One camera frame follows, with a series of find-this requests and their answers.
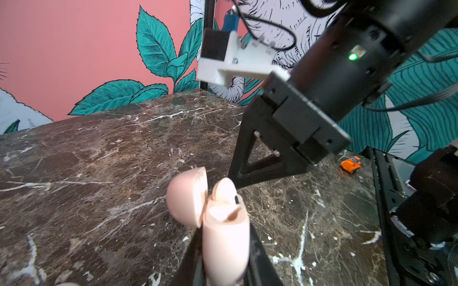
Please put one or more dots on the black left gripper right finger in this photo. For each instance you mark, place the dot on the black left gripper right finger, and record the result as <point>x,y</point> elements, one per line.
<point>260,271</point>

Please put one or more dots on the small orange toy car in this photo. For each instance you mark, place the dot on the small orange toy car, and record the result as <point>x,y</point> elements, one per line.
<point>351,165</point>

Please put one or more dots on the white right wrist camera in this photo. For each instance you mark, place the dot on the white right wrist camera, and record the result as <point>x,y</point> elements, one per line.
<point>228,55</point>

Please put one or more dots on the pink wireless earbud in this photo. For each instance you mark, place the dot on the pink wireless earbud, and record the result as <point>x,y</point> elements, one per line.
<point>225,191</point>

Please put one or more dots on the pink round disc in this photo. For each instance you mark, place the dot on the pink round disc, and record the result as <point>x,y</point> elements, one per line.
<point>225,227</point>

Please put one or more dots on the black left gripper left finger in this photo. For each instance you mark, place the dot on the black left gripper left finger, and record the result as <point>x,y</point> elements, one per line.
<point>191,271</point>

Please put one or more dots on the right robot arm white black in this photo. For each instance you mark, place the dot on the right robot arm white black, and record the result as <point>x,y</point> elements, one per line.
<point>356,54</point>

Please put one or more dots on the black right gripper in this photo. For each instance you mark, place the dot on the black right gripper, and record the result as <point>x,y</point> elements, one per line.
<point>280,133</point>

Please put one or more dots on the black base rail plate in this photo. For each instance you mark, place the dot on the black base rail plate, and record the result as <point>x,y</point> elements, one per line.
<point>418,214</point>

